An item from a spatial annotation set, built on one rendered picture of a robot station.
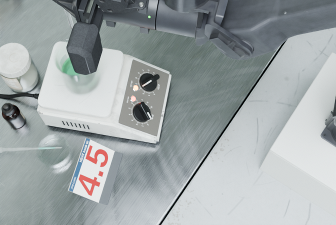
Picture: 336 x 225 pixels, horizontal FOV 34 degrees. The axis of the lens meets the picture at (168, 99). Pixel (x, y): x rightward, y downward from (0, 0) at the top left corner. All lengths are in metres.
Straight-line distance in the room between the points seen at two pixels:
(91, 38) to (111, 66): 0.30
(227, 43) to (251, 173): 0.38
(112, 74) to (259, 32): 0.36
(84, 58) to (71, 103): 0.29
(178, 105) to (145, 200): 0.18
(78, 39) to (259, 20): 0.19
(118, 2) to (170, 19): 0.08
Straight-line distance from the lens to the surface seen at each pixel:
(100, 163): 0.91
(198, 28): 0.61
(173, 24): 0.61
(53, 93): 0.89
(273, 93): 0.98
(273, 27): 0.58
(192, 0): 0.56
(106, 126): 0.88
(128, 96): 0.89
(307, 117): 0.85
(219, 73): 0.98
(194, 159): 0.92
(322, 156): 0.84
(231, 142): 0.93
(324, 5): 0.55
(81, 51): 0.58
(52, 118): 0.91
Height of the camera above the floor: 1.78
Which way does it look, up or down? 67 degrees down
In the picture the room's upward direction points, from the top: 1 degrees counter-clockwise
